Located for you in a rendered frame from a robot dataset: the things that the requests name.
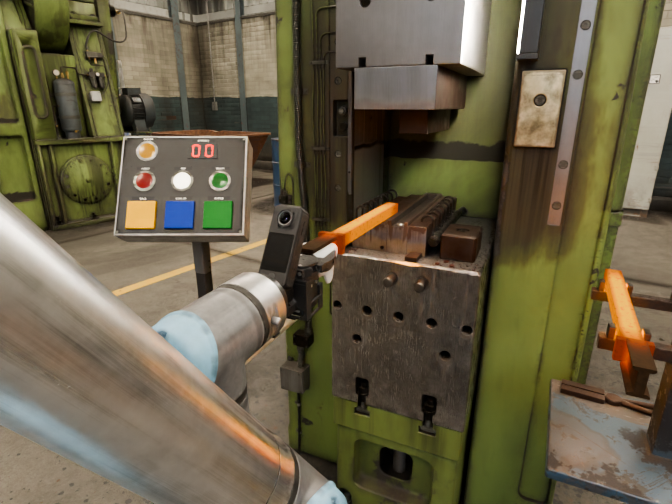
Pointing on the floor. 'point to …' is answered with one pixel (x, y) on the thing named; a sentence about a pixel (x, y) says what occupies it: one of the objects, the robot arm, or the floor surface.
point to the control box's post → (202, 267)
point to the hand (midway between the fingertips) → (326, 242)
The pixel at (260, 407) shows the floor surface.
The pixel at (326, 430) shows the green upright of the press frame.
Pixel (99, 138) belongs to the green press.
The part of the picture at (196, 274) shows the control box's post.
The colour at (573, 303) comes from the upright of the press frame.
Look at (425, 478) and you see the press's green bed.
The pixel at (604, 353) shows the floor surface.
